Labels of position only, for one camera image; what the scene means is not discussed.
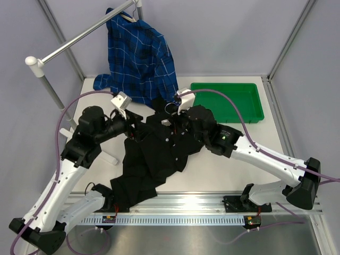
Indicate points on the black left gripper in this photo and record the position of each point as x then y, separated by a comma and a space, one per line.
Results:
132, 118

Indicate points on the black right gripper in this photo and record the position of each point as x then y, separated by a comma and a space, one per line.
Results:
177, 118

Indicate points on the black button shirt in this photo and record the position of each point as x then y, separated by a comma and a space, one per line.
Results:
148, 163

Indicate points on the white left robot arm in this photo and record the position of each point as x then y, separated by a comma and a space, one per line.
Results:
46, 225

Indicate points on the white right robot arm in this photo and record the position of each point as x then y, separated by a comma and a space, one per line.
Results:
298, 179

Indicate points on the blue plaid shirt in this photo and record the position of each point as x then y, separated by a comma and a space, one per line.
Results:
140, 62

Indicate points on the wooden hanger of blue shirt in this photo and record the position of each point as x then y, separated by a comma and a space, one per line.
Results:
133, 18

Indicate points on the green plastic tray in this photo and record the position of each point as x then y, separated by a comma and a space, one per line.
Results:
245, 96

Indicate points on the silver clothes rack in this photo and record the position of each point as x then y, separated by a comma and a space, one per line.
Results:
36, 65

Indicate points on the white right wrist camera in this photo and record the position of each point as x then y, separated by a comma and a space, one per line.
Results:
186, 98

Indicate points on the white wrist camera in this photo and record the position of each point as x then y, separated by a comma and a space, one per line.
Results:
120, 103
186, 98

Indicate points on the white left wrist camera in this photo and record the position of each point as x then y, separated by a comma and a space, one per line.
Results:
120, 103

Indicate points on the aluminium mounting rail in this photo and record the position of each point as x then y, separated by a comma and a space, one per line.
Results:
200, 203

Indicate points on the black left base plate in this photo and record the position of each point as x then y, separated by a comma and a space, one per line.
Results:
114, 204

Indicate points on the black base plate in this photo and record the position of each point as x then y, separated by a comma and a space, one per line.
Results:
237, 204
114, 204

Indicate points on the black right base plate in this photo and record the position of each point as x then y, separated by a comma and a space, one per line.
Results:
237, 204

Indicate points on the white slotted cable duct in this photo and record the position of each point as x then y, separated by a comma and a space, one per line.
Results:
164, 220

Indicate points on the aluminium frame post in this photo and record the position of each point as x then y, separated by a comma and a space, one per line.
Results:
307, 9

